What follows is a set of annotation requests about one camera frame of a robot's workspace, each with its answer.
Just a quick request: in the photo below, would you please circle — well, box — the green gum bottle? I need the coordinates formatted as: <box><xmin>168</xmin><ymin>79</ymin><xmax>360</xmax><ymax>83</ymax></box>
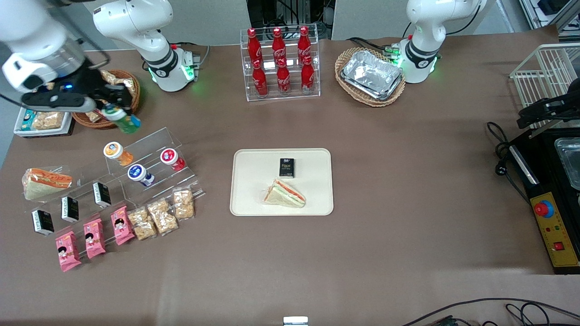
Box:
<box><xmin>101</xmin><ymin>104</ymin><xmax>141</xmax><ymax>134</ymax></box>

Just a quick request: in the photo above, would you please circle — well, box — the clear bag of brown crackers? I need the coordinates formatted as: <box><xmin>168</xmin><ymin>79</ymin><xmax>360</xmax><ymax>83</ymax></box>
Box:
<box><xmin>172</xmin><ymin>186</ymin><xmax>197</xmax><ymax>221</ymax></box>
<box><xmin>146</xmin><ymin>197</ymin><xmax>179</xmax><ymax>236</ymax></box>
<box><xmin>126</xmin><ymin>206</ymin><xmax>158</xmax><ymax>241</ymax></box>

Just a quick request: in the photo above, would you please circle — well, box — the red gum bottle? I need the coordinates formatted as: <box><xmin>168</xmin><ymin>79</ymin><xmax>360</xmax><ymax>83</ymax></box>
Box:
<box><xmin>159</xmin><ymin>148</ymin><xmax>186</xmax><ymax>172</ymax></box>

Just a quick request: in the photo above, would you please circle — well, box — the wicker basket with foil containers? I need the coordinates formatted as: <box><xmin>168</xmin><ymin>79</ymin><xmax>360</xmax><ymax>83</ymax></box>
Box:
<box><xmin>335</xmin><ymin>47</ymin><xmax>407</xmax><ymax>108</ymax></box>

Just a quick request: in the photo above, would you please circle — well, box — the black power cable with plug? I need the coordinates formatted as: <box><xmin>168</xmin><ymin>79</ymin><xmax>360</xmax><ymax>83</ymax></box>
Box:
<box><xmin>487</xmin><ymin>121</ymin><xmax>532</xmax><ymax>205</ymax></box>

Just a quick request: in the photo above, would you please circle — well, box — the clear acrylic display stand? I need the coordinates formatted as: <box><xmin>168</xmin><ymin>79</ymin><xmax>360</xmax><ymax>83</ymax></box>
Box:
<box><xmin>26</xmin><ymin>127</ymin><xmax>206</xmax><ymax>237</ymax></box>

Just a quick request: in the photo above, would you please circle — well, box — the aluminium foil container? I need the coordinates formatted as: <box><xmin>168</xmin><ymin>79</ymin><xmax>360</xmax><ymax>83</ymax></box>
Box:
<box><xmin>340</xmin><ymin>49</ymin><xmax>404</xmax><ymax>101</ymax></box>

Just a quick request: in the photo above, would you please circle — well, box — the red cola bottle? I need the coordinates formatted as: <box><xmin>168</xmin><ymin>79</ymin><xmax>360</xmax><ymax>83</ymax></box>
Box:
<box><xmin>297</xmin><ymin>26</ymin><xmax>313</xmax><ymax>60</ymax></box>
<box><xmin>251</xmin><ymin>60</ymin><xmax>269</xmax><ymax>97</ymax></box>
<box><xmin>247</xmin><ymin>28</ymin><xmax>264</xmax><ymax>62</ymax></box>
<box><xmin>300</xmin><ymin>56</ymin><xmax>316</xmax><ymax>94</ymax></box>
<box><xmin>276</xmin><ymin>58</ymin><xmax>292</xmax><ymax>95</ymax></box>
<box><xmin>271</xmin><ymin>27</ymin><xmax>287</xmax><ymax>62</ymax></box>

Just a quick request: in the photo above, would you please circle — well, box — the white wire rack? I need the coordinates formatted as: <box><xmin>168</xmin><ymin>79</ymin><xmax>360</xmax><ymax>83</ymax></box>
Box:
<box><xmin>510</xmin><ymin>43</ymin><xmax>580</xmax><ymax>139</ymax></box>

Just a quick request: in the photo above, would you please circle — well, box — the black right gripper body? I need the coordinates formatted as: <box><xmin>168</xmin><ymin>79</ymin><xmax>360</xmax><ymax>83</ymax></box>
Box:
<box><xmin>63</xmin><ymin>67</ymin><xmax>133</xmax><ymax>104</ymax></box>

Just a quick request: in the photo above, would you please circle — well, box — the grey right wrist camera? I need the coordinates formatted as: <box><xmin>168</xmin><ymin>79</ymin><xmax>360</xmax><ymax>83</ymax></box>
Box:
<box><xmin>20</xmin><ymin>91</ymin><xmax>97</xmax><ymax>113</ymax></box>

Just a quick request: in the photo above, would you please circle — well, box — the blue gum bottle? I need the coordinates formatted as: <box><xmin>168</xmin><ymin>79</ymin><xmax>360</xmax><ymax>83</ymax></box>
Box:
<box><xmin>127</xmin><ymin>163</ymin><xmax>155</xmax><ymax>188</ymax></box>

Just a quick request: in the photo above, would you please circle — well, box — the wicker basket with snack packets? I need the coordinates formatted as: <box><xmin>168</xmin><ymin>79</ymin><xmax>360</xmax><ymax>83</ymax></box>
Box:
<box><xmin>71</xmin><ymin>69</ymin><xmax>141</xmax><ymax>130</ymax></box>

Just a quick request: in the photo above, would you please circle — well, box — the clear acrylic bottle rack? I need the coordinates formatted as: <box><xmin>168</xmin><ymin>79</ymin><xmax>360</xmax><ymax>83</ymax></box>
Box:
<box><xmin>240</xmin><ymin>24</ymin><xmax>322</xmax><ymax>102</ymax></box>

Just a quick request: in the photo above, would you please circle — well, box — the wrapped triangle sandwich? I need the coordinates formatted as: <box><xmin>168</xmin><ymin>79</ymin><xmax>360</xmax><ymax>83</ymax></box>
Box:
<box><xmin>21</xmin><ymin>168</ymin><xmax>73</xmax><ymax>201</ymax></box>
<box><xmin>263</xmin><ymin>178</ymin><xmax>307</xmax><ymax>209</ymax></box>

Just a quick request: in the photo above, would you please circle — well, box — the black cable at arm base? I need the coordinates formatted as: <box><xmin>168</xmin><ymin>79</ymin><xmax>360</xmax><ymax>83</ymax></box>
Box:
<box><xmin>346</xmin><ymin>36</ymin><xmax>409</xmax><ymax>58</ymax></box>

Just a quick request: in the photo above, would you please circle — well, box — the silver metal handle bar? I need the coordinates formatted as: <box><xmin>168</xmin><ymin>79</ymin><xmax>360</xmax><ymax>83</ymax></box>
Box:
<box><xmin>509</xmin><ymin>144</ymin><xmax>540</xmax><ymax>186</ymax></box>

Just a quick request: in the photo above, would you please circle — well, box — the black heating appliance yellow panel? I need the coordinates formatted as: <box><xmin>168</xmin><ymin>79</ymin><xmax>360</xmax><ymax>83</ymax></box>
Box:
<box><xmin>507</xmin><ymin>128</ymin><xmax>580</xmax><ymax>275</ymax></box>

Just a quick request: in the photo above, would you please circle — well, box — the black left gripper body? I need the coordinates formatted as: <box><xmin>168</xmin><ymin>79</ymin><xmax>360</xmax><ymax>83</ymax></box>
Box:
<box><xmin>518</xmin><ymin>90</ymin><xmax>580</xmax><ymax>119</ymax></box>

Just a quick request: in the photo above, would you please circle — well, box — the golden snack packet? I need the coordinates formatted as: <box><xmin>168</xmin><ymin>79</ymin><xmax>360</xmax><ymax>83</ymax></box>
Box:
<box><xmin>100</xmin><ymin>70</ymin><xmax>137</xmax><ymax>98</ymax></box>

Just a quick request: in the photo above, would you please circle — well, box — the pink snack packet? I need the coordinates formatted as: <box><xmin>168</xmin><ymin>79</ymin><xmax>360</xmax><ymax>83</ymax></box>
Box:
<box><xmin>110</xmin><ymin>206</ymin><xmax>136</xmax><ymax>246</ymax></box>
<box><xmin>55</xmin><ymin>230</ymin><xmax>82</xmax><ymax>273</ymax></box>
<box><xmin>83</xmin><ymin>218</ymin><xmax>107</xmax><ymax>260</ymax></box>

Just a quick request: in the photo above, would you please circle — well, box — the orange gum bottle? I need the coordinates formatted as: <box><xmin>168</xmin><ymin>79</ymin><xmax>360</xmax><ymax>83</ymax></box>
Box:
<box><xmin>103</xmin><ymin>141</ymin><xmax>135</xmax><ymax>167</ymax></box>

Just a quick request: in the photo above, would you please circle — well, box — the black tissue pack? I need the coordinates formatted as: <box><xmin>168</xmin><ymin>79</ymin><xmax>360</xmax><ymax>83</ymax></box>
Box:
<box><xmin>278</xmin><ymin>157</ymin><xmax>296</xmax><ymax>179</ymax></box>
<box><xmin>92</xmin><ymin>182</ymin><xmax>112</xmax><ymax>208</ymax></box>
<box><xmin>61</xmin><ymin>196</ymin><xmax>80</xmax><ymax>223</ymax></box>
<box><xmin>31</xmin><ymin>209</ymin><xmax>55</xmax><ymax>236</ymax></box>

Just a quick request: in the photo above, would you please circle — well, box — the white box of crackers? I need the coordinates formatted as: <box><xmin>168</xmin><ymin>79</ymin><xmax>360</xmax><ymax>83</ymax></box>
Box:
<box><xmin>13</xmin><ymin>107</ymin><xmax>74</xmax><ymax>137</ymax></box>

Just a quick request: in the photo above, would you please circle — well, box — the cream plastic tray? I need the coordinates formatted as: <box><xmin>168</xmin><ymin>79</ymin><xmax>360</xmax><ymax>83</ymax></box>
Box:
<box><xmin>230</xmin><ymin>149</ymin><xmax>334</xmax><ymax>216</ymax></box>

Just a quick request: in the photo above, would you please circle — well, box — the red emergency stop button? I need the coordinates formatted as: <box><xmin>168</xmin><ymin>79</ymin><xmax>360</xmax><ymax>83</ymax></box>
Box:
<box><xmin>533</xmin><ymin>199</ymin><xmax>556</xmax><ymax>220</ymax></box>

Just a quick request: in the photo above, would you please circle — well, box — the grey cable at arm base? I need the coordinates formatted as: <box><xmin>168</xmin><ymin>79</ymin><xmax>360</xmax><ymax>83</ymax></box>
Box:
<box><xmin>169</xmin><ymin>42</ymin><xmax>212</xmax><ymax>69</ymax></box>

